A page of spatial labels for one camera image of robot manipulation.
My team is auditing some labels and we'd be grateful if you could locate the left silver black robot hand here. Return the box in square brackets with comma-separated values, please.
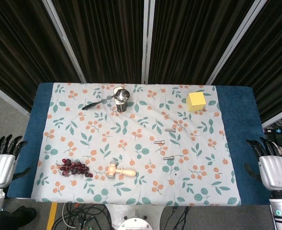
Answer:
[0, 134, 32, 189]

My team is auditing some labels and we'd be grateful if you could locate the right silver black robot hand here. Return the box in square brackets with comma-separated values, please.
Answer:
[244, 137, 282, 192]

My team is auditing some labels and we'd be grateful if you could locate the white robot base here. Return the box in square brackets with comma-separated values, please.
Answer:
[106, 203, 165, 230]

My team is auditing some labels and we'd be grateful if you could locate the black power strip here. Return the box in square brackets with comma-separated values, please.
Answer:
[262, 128, 282, 138]

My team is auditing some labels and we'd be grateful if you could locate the black shoe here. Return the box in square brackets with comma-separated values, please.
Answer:
[0, 206, 38, 230]

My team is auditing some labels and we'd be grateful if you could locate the blue table cover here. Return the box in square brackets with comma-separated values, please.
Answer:
[7, 82, 282, 206]

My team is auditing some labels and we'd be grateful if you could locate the dark red grape bunch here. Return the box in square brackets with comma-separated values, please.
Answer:
[56, 158, 94, 178]

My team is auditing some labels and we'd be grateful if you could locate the yellow cube block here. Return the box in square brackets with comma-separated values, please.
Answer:
[186, 92, 207, 112]

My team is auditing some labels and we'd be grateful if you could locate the black pleated partition panel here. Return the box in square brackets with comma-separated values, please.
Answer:
[52, 0, 146, 84]
[214, 0, 282, 123]
[148, 0, 256, 84]
[0, 0, 83, 115]

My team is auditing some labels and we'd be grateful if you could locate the floral print tablecloth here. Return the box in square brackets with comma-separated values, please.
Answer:
[30, 82, 242, 207]

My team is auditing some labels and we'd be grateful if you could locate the small wooden toy hammer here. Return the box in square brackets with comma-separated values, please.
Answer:
[107, 161, 137, 179]

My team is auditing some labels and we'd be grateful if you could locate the dark metal cup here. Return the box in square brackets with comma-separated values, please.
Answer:
[113, 87, 129, 113]

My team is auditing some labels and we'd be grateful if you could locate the black floor cable tangle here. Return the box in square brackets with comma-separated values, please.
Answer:
[61, 203, 113, 230]

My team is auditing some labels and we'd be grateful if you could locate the black floor cable bundle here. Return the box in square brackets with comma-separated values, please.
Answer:
[171, 206, 196, 230]

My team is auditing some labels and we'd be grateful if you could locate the black handled metal spoon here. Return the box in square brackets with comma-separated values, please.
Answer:
[81, 89, 130, 111]

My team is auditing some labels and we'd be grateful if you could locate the silver partition frame post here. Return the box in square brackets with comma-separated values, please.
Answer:
[205, 0, 268, 85]
[42, 0, 87, 83]
[140, 0, 156, 84]

